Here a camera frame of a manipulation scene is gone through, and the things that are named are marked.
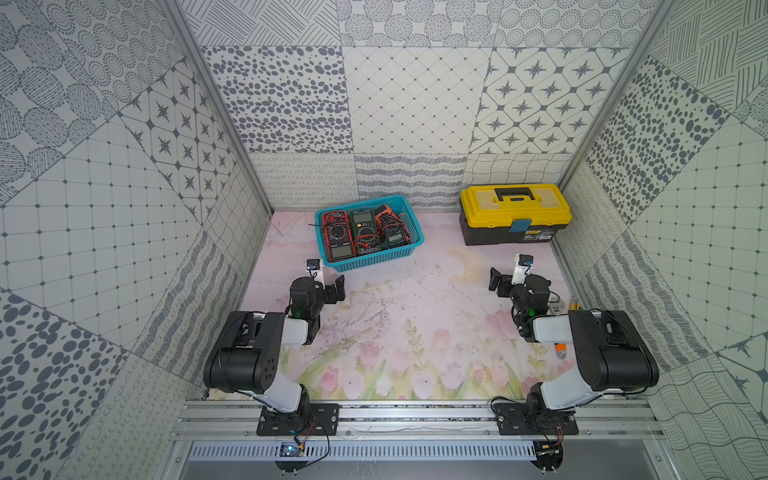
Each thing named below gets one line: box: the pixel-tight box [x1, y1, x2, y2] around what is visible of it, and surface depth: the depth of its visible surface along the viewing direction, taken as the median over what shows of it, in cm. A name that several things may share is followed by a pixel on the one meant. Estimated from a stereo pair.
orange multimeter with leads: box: [375, 205, 405, 225], surface depth 106 cm
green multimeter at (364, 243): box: [354, 234, 385, 256], surface depth 100 cm
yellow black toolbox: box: [459, 184, 573, 246], surface depth 103 cm
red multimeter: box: [322, 211, 355, 262], surface depth 100 cm
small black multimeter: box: [375, 207, 411, 248], surface depth 103 cm
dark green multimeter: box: [350, 209, 378, 239], surface depth 103 cm
